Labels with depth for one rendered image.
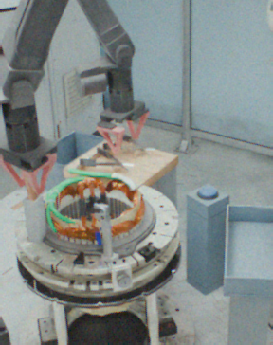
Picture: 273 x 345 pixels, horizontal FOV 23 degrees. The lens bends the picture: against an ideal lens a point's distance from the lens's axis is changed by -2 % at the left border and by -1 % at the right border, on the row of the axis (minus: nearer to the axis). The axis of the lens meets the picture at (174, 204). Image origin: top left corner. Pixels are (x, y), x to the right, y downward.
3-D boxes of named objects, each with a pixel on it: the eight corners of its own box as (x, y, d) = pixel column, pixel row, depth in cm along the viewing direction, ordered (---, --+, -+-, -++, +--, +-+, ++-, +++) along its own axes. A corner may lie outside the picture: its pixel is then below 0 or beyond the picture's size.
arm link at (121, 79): (134, 63, 146) (125, 56, 151) (104, 69, 144) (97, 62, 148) (136, 91, 150) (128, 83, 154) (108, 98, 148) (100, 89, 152)
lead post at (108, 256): (113, 264, 116) (108, 208, 110) (101, 260, 118) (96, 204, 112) (118, 260, 118) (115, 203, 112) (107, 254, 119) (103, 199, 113)
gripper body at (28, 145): (33, 171, 109) (27, 133, 104) (-9, 152, 113) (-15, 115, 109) (60, 152, 113) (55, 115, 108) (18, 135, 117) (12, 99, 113)
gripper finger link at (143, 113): (112, 144, 160) (108, 109, 155) (129, 133, 165) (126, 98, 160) (136, 150, 157) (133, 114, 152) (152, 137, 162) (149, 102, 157)
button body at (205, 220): (205, 296, 158) (207, 206, 144) (186, 282, 162) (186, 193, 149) (226, 283, 162) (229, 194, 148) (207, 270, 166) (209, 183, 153)
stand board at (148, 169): (63, 177, 154) (63, 168, 153) (111, 145, 168) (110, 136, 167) (134, 199, 145) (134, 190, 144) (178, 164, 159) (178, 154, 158)
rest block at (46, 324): (59, 320, 144) (57, 302, 142) (63, 337, 140) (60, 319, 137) (40, 324, 143) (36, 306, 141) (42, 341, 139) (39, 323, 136)
